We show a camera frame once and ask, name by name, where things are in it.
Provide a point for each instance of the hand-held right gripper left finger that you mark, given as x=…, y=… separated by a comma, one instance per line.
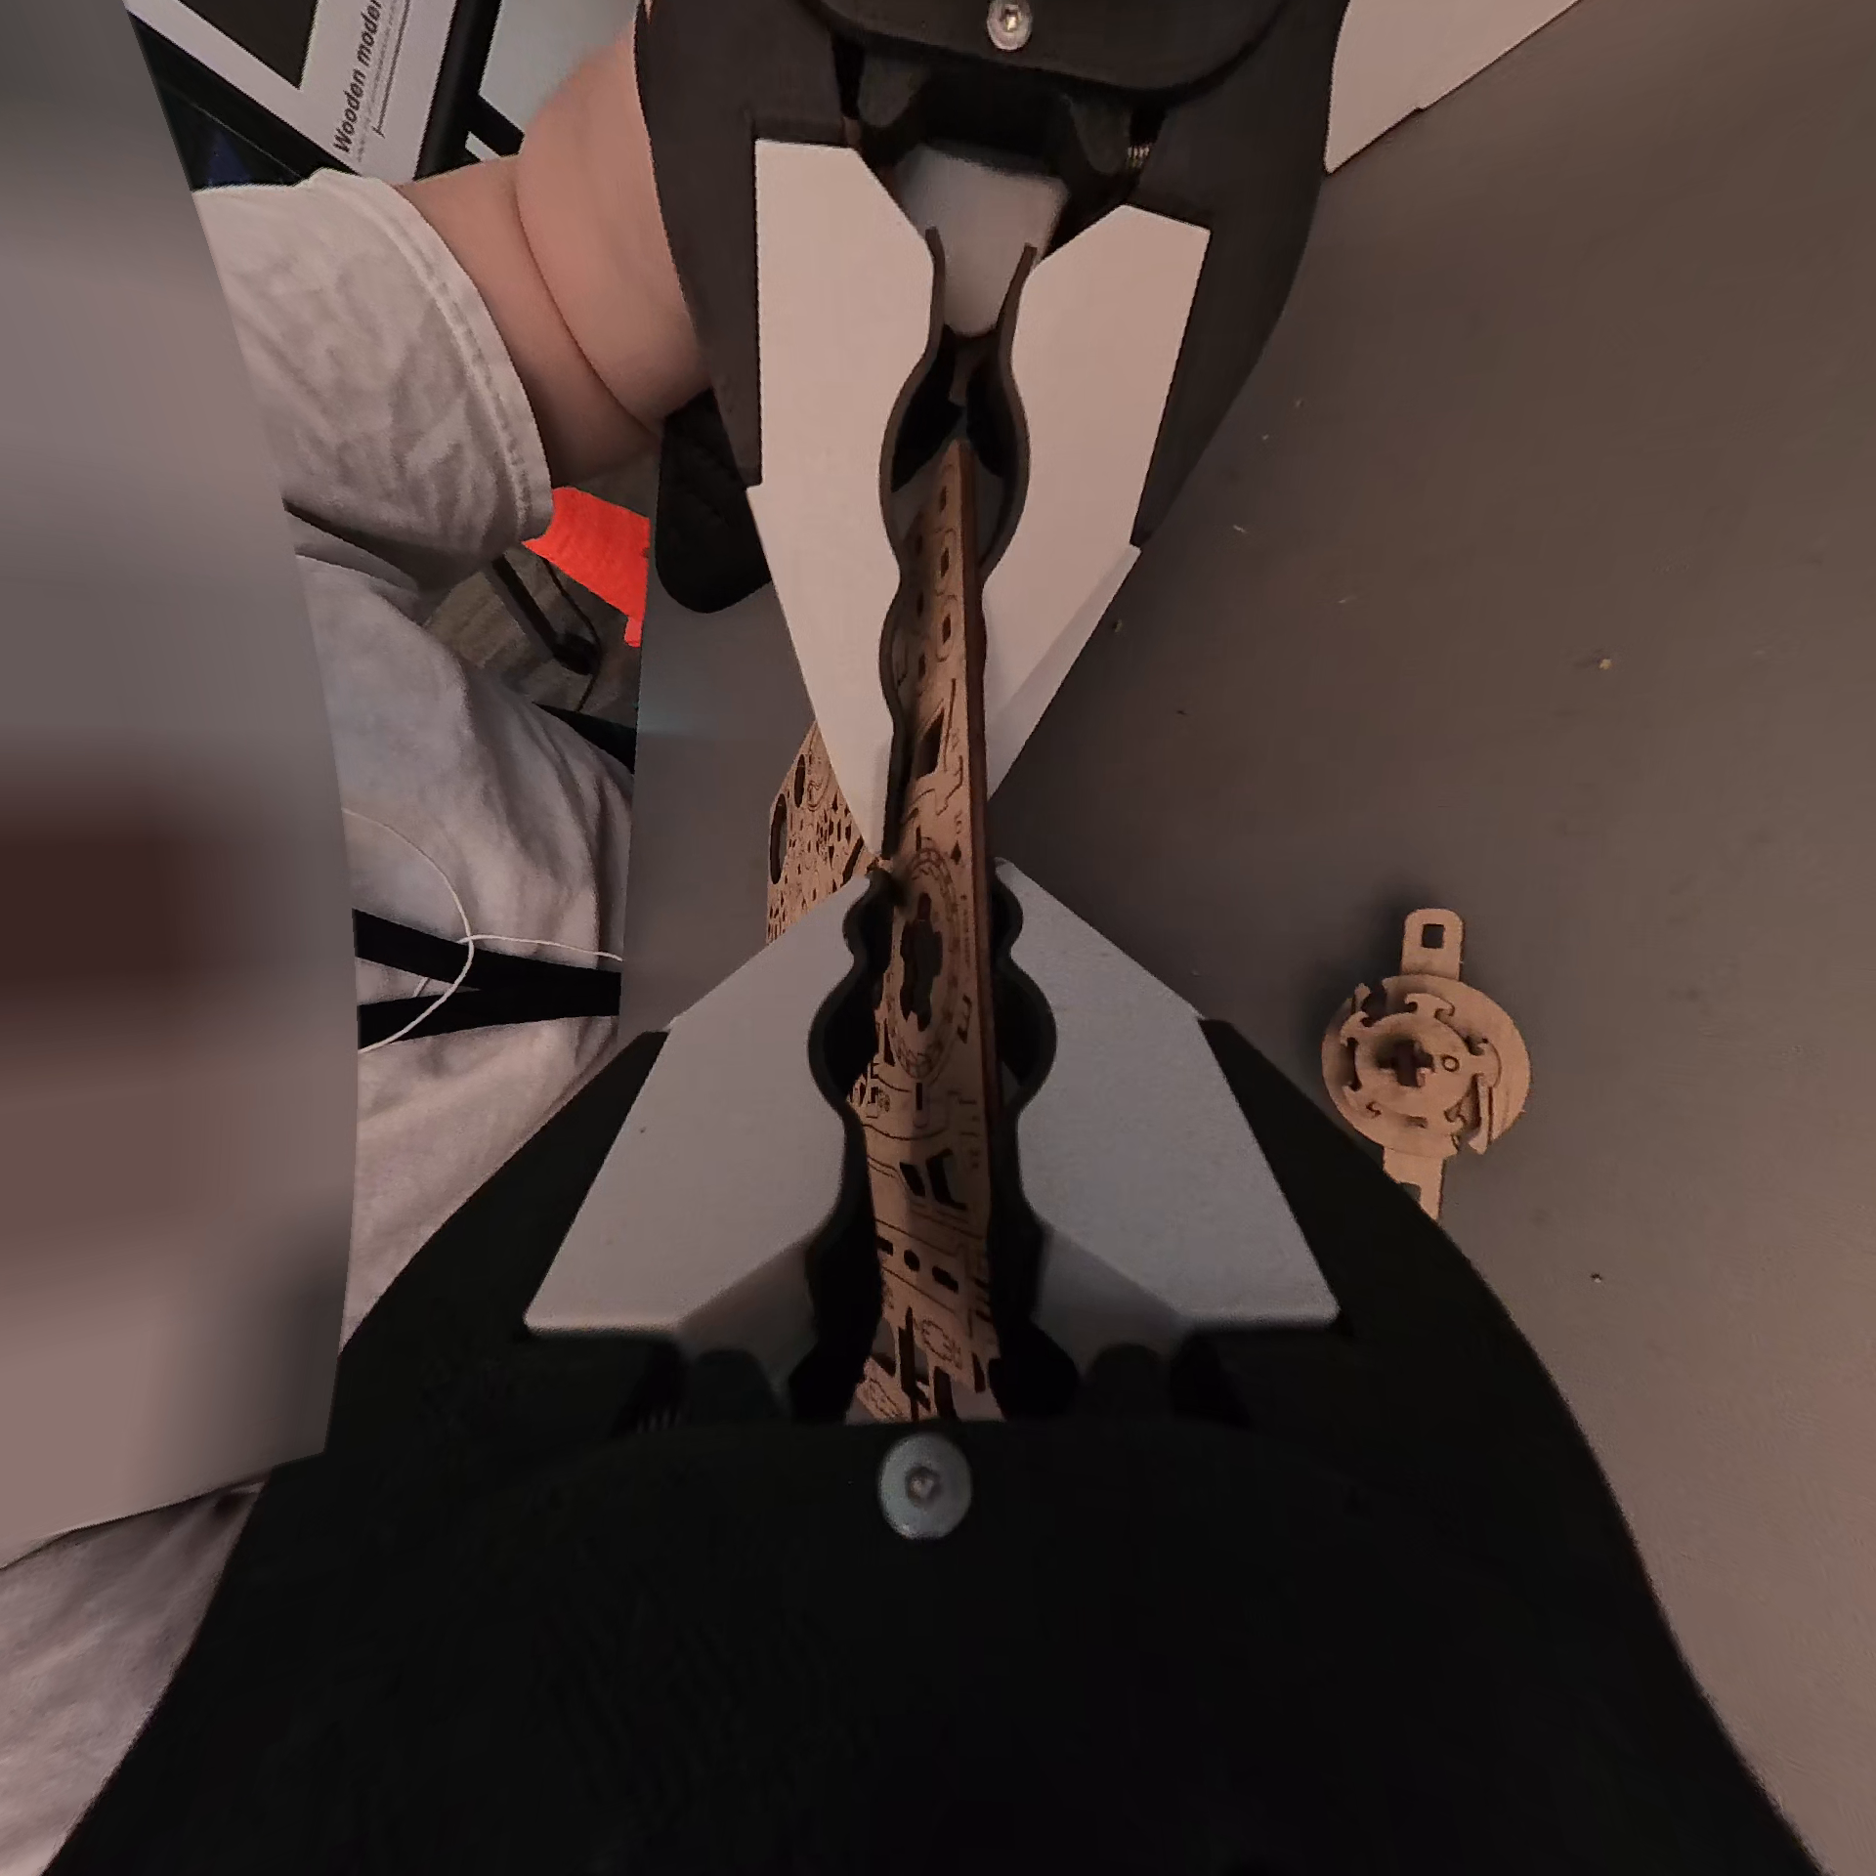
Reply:
x=703, y=1173

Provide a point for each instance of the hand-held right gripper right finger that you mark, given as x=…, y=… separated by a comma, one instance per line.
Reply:
x=1157, y=1158

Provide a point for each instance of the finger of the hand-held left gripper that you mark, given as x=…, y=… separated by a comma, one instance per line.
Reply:
x=1100, y=396
x=819, y=411

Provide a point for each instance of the round wooden model assembly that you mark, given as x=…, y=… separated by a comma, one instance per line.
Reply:
x=1370, y=1093

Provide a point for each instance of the laser-cut plywood sheet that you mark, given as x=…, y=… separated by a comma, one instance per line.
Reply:
x=968, y=778

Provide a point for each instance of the person's left forearm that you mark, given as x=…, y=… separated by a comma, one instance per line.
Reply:
x=585, y=293

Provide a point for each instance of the orange object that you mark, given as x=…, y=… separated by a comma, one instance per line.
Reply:
x=594, y=549

